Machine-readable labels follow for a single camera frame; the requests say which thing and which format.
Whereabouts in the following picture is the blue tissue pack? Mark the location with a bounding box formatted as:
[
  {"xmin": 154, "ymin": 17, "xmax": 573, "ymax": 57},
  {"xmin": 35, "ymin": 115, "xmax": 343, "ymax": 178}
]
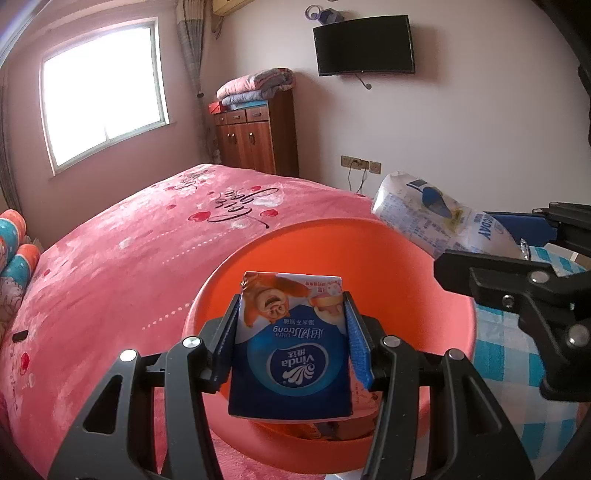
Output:
[{"xmin": 228, "ymin": 271, "xmax": 354, "ymax": 422}]

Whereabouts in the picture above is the black wall television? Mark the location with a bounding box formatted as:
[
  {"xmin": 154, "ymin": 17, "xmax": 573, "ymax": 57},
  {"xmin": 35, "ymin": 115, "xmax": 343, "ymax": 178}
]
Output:
[{"xmin": 313, "ymin": 15, "xmax": 415, "ymax": 77}]

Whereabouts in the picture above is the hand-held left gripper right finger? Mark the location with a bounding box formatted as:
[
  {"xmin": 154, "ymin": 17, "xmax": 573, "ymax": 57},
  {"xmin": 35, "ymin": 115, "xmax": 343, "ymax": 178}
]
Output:
[{"xmin": 343, "ymin": 292, "xmax": 536, "ymax": 480}]

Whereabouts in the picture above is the red printed bed blanket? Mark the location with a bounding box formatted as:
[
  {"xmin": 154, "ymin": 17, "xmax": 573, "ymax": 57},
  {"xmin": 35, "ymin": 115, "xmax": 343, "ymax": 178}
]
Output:
[{"xmin": 0, "ymin": 162, "xmax": 384, "ymax": 480}]

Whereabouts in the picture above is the white blue printed bag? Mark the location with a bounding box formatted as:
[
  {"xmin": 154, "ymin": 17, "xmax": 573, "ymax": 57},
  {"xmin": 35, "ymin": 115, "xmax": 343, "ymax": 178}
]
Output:
[{"xmin": 372, "ymin": 171, "xmax": 532, "ymax": 264}]

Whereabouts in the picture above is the wall air conditioner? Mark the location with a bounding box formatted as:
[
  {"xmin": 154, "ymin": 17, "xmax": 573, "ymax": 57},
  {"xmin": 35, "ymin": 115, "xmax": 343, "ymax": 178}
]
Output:
[{"xmin": 212, "ymin": 0, "xmax": 254, "ymax": 16}]

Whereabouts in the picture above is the window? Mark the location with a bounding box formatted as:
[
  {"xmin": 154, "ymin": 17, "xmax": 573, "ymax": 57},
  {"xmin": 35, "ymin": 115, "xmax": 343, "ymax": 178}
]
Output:
[{"xmin": 41, "ymin": 21, "xmax": 169, "ymax": 176}]

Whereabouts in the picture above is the brown wooden cabinet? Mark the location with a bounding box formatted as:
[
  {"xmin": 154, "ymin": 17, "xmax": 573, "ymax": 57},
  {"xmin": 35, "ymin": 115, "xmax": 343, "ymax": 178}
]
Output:
[{"xmin": 213, "ymin": 85, "xmax": 300, "ymax": 177}]

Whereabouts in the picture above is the blue white checkered tablecloth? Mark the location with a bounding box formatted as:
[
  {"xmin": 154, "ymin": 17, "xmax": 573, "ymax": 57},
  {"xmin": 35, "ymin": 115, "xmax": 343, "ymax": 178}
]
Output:
[{"xmin": 471, "ymin": 244, "xmax": 591, "ymax": 462}]

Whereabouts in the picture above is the teal orange patterned pillow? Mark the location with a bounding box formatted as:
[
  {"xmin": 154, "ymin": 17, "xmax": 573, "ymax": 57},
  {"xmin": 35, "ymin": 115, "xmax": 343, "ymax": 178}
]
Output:
[
  {"xmin": 0, "ymin": 209, "xmax": 28, "ymax": 278},
  {"xmin": 0, "ymin": 244, "xmax": 42, "ymax": 326}
]

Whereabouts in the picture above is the pink folded blanket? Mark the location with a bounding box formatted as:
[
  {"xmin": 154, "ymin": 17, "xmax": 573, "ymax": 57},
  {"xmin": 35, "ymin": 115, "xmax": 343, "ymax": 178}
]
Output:
[{"xmin": 217, "ymin": 68, "xmax": 295, "ymax": 99}]

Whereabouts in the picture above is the socket cable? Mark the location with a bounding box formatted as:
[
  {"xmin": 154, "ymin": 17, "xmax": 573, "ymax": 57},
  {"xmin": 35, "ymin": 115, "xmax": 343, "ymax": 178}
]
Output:
[{"xmin": 348, "ymin": 166, "xmax": 371, "ymax": 195}]

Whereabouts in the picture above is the orange plastic bin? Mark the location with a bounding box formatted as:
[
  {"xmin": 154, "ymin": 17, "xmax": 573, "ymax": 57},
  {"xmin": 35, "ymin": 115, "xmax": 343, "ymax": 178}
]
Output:
[{"xmin": 182, "ymin": 217, "xmax": 476, "ymax": 476}]

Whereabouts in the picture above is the grey patterned curtain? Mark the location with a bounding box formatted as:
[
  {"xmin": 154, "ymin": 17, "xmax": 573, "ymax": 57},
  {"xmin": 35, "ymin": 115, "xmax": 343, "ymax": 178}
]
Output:
[{"xmin": 178, "ymin": 0, "xmax": 207, "ymax": 163}]

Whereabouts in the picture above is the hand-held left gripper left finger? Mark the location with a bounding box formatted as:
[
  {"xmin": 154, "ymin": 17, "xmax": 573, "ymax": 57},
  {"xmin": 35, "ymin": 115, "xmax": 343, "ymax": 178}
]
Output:
[{"xmin": 48, "ymin": 295, "xmax": 242, "ymax": 480}]

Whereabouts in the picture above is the grey folded blanket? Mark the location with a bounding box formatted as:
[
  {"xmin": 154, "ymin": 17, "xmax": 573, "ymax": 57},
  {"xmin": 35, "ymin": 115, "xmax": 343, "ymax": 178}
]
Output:
[{"xmin": 221, "ymin": 90, "xmax": 274, "ymax": 110}]

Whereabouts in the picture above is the purple wall decoration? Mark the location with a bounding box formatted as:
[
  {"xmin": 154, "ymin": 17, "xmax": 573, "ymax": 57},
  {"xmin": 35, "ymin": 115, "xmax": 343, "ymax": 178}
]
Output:
[{"xmin": 305, "ymin": 4, "xmax": 345, "ymax": 25}]

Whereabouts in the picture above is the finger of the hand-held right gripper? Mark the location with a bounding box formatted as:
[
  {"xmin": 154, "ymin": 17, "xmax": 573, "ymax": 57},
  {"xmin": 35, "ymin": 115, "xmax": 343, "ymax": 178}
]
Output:
[
  {"xmin": 482, "ymin": 202, "xmax": 591, "ymax": 259},
  {"xmin": 433, "ymin": 250, "xmax": 591, "ymax": 402}
]

